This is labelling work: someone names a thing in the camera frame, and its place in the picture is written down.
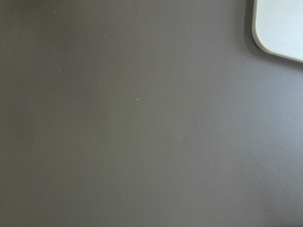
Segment beige rabbit tray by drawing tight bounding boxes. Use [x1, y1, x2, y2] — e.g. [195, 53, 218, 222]
[252, 0, 303, 62]

